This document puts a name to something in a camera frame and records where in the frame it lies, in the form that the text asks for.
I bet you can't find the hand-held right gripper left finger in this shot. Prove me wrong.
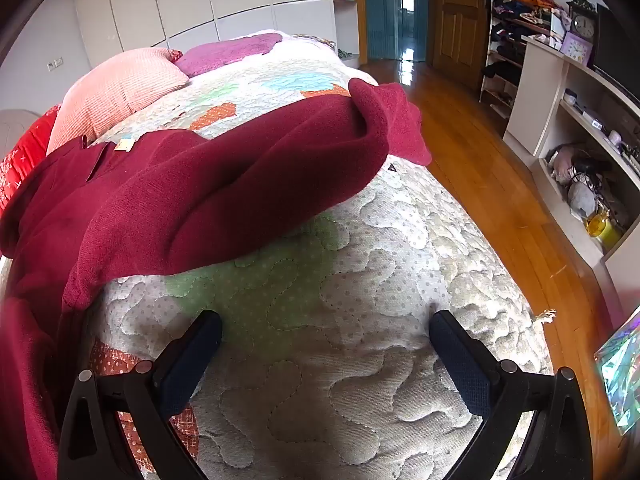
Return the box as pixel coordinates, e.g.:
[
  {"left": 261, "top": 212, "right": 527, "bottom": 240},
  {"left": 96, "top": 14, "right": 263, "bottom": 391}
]
[{"left": 56, "top": 309, "right": 223, "bottom": 480}]

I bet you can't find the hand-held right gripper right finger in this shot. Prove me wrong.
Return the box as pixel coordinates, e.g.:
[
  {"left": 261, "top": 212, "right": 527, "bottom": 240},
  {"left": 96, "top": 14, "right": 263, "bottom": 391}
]
[{"left": 428, "top": 309, "right": 596, "bottom": 480}]

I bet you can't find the maroon knit sweater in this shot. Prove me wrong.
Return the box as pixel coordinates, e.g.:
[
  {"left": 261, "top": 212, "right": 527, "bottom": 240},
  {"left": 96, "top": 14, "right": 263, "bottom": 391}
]
[{"left": 0, "top": 79, "right": 433, "bottom": 480}]

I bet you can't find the pile of mixed clothes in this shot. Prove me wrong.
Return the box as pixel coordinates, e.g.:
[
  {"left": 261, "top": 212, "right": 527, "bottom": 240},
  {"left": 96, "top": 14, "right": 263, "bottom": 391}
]
[{"left": 492, "top": 0, "right": 568, "bottom": 28}]

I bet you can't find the quilted patchwork bedspread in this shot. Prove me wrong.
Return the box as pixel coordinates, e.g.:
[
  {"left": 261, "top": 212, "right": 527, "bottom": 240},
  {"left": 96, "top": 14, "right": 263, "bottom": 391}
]
[{"left": 75, "top": 35, "right": 557, "bottom": 480}]

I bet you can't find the iridescent shiny box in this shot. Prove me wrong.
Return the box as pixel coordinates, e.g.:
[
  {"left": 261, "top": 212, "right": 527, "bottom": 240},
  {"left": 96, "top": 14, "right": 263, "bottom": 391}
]
[{"left": 594, "top": 305, "right": 640, "bottom": 436}]

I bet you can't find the yellow bottle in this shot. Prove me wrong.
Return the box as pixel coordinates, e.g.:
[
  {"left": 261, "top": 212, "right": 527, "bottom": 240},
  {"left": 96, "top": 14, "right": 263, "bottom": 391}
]
[{"left": 585, "top": 207, "right": 623, "bottom": 251}]

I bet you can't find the grey plush toy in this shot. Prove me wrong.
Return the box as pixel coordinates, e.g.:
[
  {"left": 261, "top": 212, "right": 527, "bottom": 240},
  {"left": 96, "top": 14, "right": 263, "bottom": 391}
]
[{"left": 567, "top": 180, "right": 598, "bottom": 218}]

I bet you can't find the pink plush toy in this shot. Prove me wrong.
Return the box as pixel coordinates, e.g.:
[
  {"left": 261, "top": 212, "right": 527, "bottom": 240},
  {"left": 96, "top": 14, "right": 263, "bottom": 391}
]
[{"left": 547, "top": 144, "right": 581, "bottom": 183}]

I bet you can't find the red floral quilt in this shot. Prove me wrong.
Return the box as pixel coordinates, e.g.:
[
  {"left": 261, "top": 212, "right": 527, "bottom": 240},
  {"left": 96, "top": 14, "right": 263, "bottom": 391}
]
[{"left": 0, "top": 105, "right": 63, "bottom": 211}]

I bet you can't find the white shelf unit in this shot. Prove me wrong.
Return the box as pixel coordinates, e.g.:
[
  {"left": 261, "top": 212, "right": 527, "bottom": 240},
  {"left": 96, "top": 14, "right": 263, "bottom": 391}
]
[{"left": 502, "top": 35, "right": 640, "bottom": 266}]

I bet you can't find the pink ribbed pillow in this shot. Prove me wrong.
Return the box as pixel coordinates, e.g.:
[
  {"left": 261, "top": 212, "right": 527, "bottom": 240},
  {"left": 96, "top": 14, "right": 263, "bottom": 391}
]
[{"left": 46, "top": 47, "right": 190, "bottom": 156}]

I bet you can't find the grey padded headboard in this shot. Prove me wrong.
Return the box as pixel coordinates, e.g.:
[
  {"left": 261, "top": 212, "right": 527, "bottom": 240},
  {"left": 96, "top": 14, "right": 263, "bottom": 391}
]
[{"left": 0, "top": 108, "right": 48, "bottom": 161}]

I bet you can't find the white shoe rack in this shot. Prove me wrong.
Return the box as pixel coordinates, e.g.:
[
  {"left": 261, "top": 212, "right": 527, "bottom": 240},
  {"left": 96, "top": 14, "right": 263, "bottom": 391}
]
[{"left": 479, "top": 0, "right": 531, "bottom": 121}]

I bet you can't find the purple fleece blanket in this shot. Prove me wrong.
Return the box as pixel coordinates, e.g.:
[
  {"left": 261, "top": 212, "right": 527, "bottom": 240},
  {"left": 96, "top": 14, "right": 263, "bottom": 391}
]
[{"left": 175, "top": 33, "right": 283, "bottom": 78}]

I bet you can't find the purple square clock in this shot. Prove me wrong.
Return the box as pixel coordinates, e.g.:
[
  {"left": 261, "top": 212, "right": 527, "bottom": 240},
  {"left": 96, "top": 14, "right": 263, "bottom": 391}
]
[{"left": 559, "top": 31, "right": 595, "bottom": 66}]

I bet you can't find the brown wooden door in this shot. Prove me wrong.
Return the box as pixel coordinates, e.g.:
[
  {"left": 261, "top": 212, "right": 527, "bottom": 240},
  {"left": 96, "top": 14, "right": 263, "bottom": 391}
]
[{"left": 431, "top": 0, "right": 493, "bottom": 92}]

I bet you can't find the black flat television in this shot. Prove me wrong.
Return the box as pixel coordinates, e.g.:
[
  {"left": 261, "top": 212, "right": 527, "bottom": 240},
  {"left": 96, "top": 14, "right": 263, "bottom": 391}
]
[{"left": 592, "top": 2, "right": 640, "bottom": 106}]

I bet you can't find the blue sliding door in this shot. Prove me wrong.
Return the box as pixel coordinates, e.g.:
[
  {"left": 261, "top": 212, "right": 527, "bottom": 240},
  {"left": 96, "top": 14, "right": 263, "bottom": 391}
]
[{"left": 361, "top": 0, "right": 431, "bottom": 63}]

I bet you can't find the dark ornate mantel clock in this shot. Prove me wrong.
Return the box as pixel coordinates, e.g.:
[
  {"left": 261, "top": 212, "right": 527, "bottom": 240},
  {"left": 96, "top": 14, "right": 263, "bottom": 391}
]
[{"left": 567, "top": 0, "right": 598, "bottom": 43}]

